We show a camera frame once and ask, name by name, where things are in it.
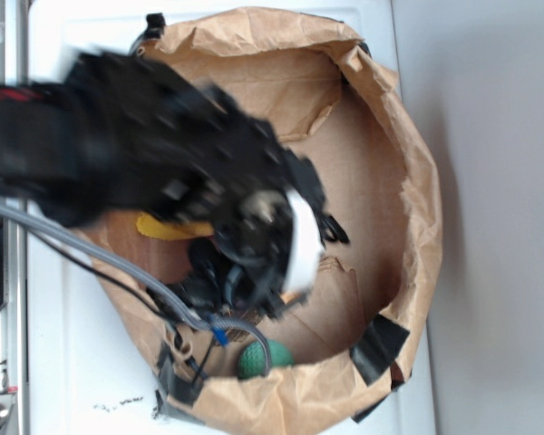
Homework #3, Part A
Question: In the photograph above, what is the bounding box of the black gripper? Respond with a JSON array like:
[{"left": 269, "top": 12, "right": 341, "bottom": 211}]
[{"left": 162, "top": 139, "right": 349, "bottom": 322}]

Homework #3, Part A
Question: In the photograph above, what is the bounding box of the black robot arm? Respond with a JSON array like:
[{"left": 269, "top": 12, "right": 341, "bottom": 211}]
[{"left": 0, "top": 53, "right": 348, "bottom": 317}]

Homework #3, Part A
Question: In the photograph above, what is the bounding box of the green ball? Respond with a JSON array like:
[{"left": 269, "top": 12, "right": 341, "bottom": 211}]
[{"left": 238, "top": 340, "right": 295, "bottom": 380}]

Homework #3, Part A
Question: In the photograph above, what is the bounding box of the yellow cloth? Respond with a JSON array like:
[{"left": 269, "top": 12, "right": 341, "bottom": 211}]
[{"left": 135, "top": 213, "right": 214, "bottom": 241}]

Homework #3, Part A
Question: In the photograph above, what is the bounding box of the brown paper bag bin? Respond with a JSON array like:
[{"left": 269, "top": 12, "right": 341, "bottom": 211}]
[{"left": 69, "top": 7, "right": 442, "bottom": 434}]

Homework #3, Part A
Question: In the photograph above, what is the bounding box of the white tray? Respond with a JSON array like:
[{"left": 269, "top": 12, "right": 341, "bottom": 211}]
[{"left": 26, "top": 1, "right": 438, "bottom": 434}]

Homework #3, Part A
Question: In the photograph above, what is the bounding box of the thin black cable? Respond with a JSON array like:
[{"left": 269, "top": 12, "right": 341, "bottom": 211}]
[{"left": 35, "top": 233, "right": 209, "bottom": 386}]

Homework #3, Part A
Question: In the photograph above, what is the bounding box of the grey cable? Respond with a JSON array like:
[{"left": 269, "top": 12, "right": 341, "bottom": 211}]
[{"left": 0, "top": 198, "right": 273, "bottom": 377}]

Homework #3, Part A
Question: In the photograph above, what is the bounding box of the metal rail frame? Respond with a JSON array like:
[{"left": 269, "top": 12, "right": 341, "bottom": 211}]
[{"left": 0, "top": 1, "right": 30, "bottom": 434}]

